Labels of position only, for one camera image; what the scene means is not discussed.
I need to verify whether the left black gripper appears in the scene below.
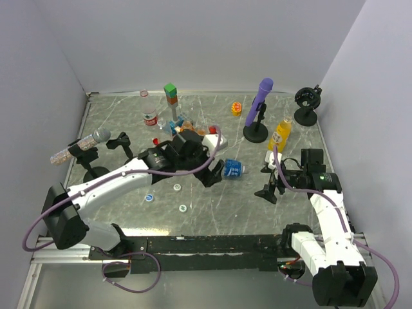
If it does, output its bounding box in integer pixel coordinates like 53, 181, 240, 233
178, 139, 225, 187

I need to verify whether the blue label water bottle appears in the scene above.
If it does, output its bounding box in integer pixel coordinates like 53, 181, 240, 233
223, 159, 245, 179

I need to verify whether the yellow juice bottle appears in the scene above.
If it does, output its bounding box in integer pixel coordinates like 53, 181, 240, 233
267, 116, 292, 153

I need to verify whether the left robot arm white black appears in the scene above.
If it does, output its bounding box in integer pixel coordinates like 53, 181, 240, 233
43, 130, 227, 259

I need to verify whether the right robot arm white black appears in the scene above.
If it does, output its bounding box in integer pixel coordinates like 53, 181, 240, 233
255, 149, 377, 307

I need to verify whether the tall orange bottle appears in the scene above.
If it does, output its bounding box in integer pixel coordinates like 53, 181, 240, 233
180, 120, 195, 132

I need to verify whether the small clear bottle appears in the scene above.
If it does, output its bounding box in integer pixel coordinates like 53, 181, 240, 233
157, 117, 172, 136

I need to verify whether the red label water bottle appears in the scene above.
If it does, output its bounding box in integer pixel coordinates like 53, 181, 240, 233
140, 89, 158, 126

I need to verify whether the black microphone stand centre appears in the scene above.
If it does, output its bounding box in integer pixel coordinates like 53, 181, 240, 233
243, 101, 268, 144

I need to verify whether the yellow orange toy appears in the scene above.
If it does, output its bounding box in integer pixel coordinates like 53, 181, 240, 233
230, 102, 242, 117

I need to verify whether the purple microphone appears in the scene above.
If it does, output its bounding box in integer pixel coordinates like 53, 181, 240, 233
245, 77, 274, 127

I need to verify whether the colourful block tower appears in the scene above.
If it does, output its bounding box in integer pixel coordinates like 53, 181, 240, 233
164, 83, 194, 136

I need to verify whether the empty black microphone stand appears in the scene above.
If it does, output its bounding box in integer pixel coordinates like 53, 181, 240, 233
106, 132, 134, 163

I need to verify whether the silver glitter microphone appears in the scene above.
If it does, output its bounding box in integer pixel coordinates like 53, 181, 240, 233
50, 127, 111, 165

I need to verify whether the black stand holding microphone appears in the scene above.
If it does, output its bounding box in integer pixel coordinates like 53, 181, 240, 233
68, 139, 109, 182

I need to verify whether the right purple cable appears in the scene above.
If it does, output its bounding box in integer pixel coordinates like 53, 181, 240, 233
272, 146, 400, 309

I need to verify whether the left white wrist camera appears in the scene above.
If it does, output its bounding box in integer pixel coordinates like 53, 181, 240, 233
201, 126, 228, 153

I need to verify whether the black ring stand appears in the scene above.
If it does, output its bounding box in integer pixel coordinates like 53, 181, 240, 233
294, 85, 323, 127

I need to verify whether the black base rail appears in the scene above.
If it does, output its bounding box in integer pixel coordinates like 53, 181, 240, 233
88, 234, 298, 274

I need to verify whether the purple cable loop below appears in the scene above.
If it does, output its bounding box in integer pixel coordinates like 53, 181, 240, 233
101, 252, 162, 294

